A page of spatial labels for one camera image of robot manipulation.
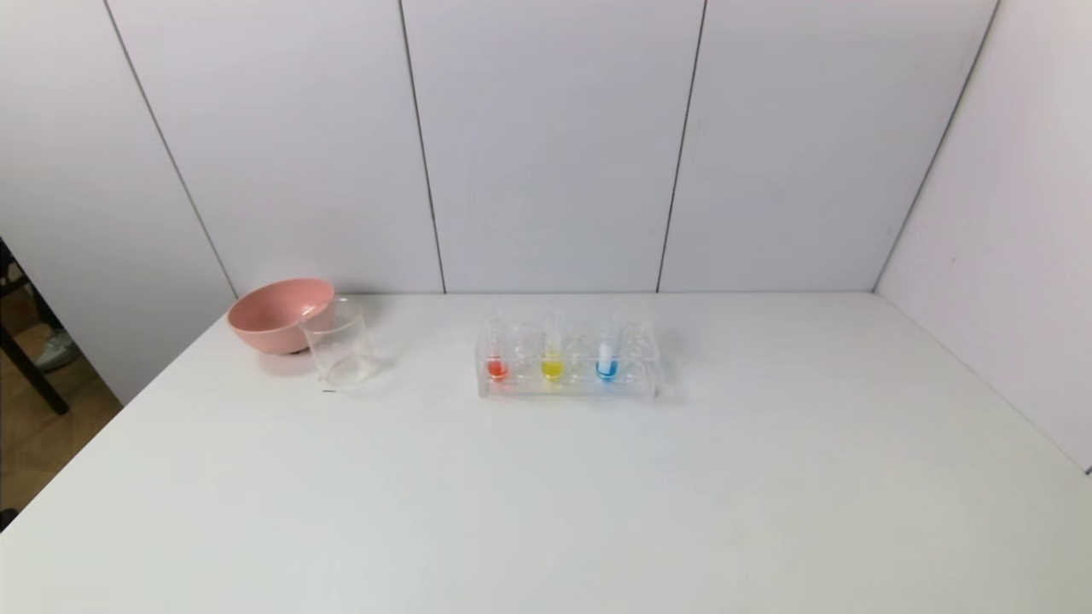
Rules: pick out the test tube with red pigment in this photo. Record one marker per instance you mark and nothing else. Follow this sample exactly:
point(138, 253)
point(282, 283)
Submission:
point(496, 368)

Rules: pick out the test tube with yellow pigment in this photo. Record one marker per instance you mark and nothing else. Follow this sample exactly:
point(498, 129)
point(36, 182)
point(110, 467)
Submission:
point(552, 367)

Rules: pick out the test tube with blue pigment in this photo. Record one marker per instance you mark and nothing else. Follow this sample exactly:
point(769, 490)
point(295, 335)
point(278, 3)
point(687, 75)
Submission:
point(606, 367)

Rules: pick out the clear acrylic test tube rack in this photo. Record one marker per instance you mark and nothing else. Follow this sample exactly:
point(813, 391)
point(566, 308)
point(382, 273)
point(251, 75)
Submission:
point(631, 388)

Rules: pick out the clear glass beaker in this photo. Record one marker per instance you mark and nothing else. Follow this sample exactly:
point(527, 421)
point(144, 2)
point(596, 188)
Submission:
point(345, 362)

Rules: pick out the pink bowl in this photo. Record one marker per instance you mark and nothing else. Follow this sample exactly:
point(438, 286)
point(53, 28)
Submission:
point(273, 315)

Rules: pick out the grey shoe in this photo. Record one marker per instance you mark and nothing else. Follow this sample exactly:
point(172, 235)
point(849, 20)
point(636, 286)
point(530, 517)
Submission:
point(56, 350)

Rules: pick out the black furniture frame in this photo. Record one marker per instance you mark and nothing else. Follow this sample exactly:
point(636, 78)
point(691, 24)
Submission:
point(26, 367)

